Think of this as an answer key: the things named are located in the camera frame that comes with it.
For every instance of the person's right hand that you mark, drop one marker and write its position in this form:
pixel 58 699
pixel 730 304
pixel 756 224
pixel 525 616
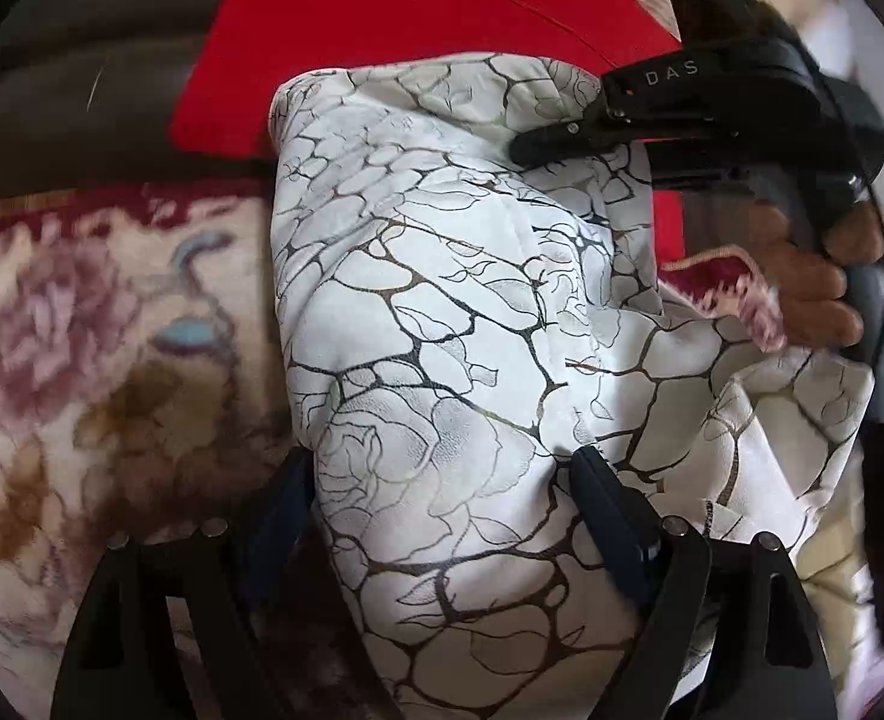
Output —
pixel 810 286

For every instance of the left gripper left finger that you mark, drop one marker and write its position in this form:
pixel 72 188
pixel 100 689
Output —
pixel 121 660

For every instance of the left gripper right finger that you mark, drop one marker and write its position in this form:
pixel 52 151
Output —
pixel 725 629

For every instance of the floral red beige blanket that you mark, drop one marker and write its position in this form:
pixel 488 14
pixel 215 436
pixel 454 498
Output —
pixel 141 394

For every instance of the large red cushion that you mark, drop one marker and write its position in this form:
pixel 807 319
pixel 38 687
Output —
pixel 255 45

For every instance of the dark brown leather sofa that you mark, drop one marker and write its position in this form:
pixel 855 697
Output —
pixel 88 89

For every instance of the white crackle-pattern coat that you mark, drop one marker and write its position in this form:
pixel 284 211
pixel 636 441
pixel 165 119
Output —
pixel 454 328

